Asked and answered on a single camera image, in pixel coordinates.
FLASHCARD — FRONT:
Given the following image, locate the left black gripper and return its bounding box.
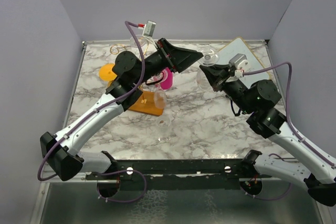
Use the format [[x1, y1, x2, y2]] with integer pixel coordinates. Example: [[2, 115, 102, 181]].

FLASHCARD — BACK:
[[133, 37, 203, 86]]

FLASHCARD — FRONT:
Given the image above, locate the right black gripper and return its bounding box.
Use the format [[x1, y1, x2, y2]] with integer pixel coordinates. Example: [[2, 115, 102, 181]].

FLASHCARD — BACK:
[[201, 62, 254, 114]]

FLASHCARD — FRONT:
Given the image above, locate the clear wine glass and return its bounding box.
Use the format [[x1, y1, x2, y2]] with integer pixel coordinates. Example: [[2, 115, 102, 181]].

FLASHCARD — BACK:
[[156, 115, 172, 142], [129, 36, 148, 49], [196, 47, 219, 91]]

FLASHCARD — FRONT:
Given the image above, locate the pink plastic wine glass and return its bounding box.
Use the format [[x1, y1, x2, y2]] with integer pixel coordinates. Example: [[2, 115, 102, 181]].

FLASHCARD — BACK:
[[154, 68, 173, 90]]

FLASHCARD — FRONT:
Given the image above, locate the clear flute glass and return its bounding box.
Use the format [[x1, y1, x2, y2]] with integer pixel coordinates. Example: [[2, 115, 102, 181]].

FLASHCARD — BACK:
[[153, 72, 167, 109]]

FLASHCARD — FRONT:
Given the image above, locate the yellow plastic wine glass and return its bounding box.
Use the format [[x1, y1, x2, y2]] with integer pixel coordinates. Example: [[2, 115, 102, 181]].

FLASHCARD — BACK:
[[99, 63, 117, 87]]

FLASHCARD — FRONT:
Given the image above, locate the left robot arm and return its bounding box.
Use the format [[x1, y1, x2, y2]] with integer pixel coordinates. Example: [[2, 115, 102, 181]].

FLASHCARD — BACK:
[[40, 38, 203, 181]]

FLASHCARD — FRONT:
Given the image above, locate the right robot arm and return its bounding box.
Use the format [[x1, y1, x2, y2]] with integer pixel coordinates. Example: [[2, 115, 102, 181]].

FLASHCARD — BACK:
[[200, 65, 335, 207]]

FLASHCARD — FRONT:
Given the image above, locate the white board gold rim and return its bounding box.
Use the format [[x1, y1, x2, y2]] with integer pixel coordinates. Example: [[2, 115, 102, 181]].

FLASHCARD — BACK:
[[217, 37, 271, 87]]

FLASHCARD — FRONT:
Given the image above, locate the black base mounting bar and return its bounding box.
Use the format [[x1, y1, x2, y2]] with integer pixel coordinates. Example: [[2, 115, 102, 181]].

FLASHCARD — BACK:
[[86, 150, 262, 191]]

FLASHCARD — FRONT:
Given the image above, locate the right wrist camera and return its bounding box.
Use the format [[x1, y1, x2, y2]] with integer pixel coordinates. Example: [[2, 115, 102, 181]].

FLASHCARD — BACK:
[[228, 54, 250, 79]]

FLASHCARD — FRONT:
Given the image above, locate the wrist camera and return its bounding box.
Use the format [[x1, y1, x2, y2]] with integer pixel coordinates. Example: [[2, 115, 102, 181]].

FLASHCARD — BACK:
[[228, 54, 250, 79], [138, 20, 156, 44]]

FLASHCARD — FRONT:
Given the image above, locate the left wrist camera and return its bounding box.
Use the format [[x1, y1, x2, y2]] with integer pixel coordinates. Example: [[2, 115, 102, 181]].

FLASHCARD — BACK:
[[138, 20, 156, 44]]

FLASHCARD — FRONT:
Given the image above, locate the gold wire glass rack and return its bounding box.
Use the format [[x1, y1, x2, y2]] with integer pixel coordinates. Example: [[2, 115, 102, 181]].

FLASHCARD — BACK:
[[108, 44, 165, 116]]

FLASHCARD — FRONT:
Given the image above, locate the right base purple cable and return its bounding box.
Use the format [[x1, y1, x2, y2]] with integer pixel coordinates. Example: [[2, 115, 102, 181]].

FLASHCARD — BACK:
[[243, 153, 293, 201]]

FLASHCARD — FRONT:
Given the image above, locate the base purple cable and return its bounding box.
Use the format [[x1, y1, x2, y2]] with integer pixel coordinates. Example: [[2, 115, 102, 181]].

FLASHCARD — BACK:
[[96, 168, 149, 204], [243, 153, 293, 201]]

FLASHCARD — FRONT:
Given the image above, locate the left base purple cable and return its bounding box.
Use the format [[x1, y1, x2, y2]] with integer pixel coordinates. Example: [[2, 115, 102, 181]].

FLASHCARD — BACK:
[[96, 168, 149, 204]]

